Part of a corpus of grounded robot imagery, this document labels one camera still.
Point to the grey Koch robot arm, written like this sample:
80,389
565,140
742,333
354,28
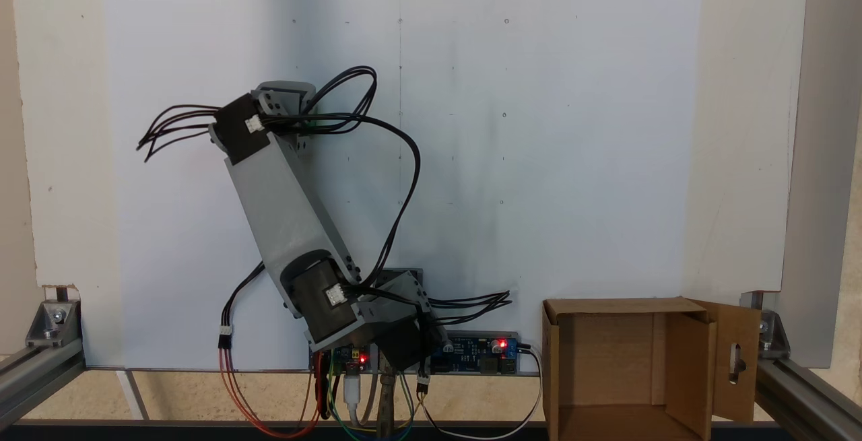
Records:
283,212

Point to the brown cardboard box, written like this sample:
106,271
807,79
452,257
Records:
606,360

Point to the metal corner bracket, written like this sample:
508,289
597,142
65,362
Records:
52,323
771,333

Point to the large white paper sheet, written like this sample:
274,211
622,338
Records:
539,158

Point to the white USB plug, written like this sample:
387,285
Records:
351,390

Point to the blue power circuit board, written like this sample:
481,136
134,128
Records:
478,357

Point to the aluminium frame rail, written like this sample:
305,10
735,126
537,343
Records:
34,377
808,397

